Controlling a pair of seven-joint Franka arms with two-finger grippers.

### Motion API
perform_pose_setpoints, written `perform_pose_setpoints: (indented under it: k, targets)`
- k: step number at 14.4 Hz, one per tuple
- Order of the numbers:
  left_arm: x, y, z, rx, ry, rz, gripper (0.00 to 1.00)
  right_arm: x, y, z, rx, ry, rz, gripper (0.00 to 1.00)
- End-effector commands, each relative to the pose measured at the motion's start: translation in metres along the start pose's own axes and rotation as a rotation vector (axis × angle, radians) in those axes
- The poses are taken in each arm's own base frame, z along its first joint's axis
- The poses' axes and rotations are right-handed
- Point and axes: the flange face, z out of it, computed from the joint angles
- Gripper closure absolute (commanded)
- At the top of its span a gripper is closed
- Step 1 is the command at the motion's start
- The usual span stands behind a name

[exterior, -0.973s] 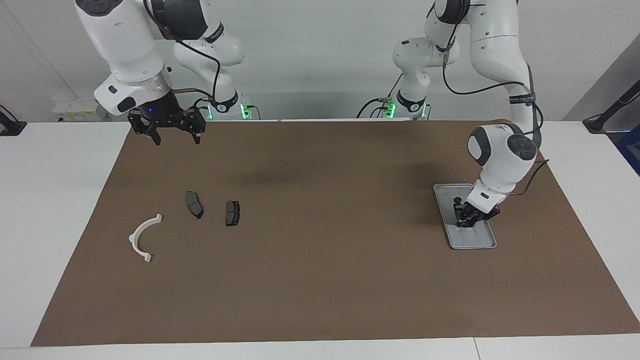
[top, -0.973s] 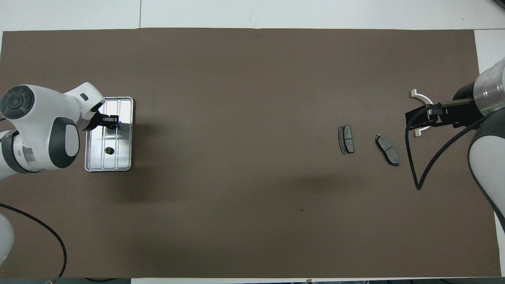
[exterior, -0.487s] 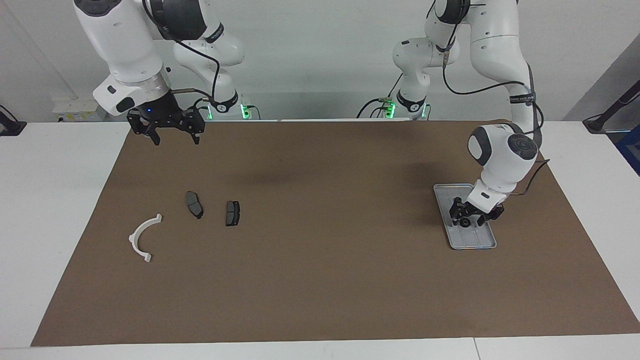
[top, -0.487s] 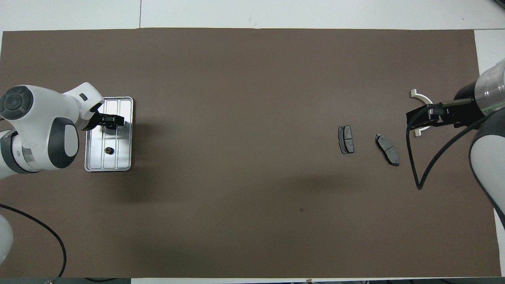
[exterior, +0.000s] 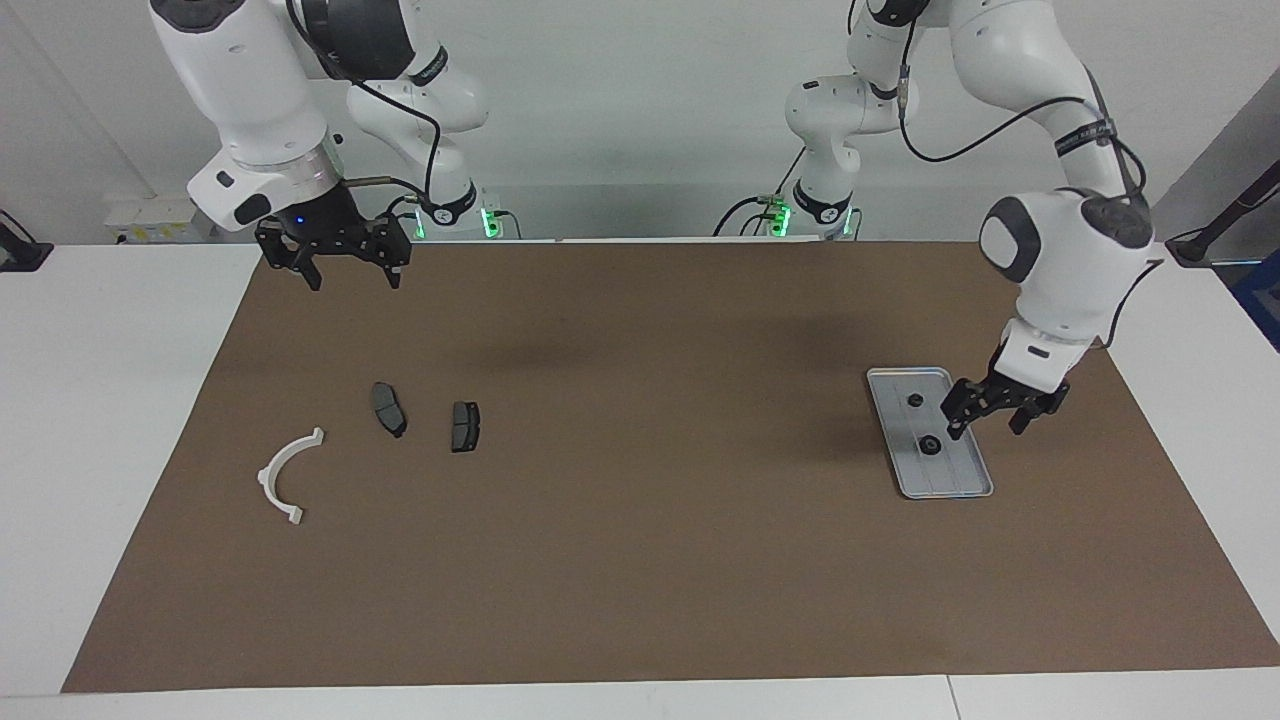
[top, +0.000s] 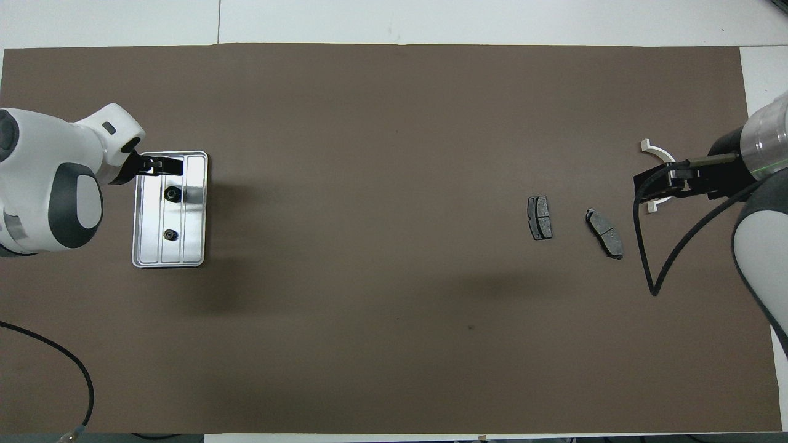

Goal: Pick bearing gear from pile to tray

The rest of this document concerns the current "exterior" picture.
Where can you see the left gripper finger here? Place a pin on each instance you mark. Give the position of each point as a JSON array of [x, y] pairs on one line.
[[955, 424], [1023, 418]]

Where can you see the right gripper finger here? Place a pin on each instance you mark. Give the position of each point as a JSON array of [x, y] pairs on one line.
[[311, 276], [393, 275]]

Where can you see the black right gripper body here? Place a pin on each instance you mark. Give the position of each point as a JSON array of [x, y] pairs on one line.
[[335, 235]]

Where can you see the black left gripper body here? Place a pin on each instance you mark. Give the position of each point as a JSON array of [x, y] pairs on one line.
[[1000, 392]]

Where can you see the large black bearing gear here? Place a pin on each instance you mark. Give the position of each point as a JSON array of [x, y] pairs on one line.
[[930, 446]]

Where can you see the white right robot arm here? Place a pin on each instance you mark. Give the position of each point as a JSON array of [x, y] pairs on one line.
[[250, 90]]

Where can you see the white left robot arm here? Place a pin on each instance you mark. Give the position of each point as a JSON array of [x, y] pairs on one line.
[[1070, 260]]

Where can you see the silver metal tray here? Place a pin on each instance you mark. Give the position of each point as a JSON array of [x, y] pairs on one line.
[[950, 475]]

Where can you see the tapered dark brake pad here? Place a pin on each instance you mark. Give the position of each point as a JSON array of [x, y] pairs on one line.
[[390, 410]]

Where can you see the white power strip box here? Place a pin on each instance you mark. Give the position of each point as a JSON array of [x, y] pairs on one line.
[[160, 220]]

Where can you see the rectangular dark brake pad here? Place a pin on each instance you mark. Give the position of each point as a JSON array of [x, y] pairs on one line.
[[465, 428]]

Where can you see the black stand with pole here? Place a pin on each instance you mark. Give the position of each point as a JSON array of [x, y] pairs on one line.
[[1205, 245]]

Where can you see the blue crate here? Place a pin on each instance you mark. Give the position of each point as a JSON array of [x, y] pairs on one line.
[[1262, 300]]

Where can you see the black stand with clamp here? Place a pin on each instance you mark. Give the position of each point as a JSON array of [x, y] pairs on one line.
[[22, 255]]

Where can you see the brown table mat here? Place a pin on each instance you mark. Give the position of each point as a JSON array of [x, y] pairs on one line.
[[640, 560]]

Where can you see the white curved plastic bracket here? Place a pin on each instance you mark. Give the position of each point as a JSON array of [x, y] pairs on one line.
[[275, 480]]

